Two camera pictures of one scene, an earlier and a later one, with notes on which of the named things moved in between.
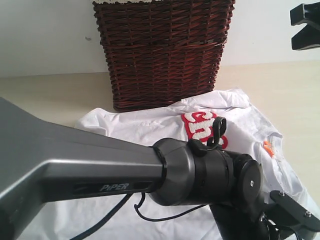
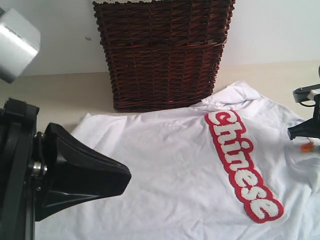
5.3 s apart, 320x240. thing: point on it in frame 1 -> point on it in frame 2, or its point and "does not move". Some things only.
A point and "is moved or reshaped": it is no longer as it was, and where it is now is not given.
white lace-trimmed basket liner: x=118 y=1 does not move
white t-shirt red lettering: x=224 y=116 is moved or reshaped
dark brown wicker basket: x=161 y=53 does not move
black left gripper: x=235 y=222 -> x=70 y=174
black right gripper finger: x=305 y=13 -> x=310 y=128
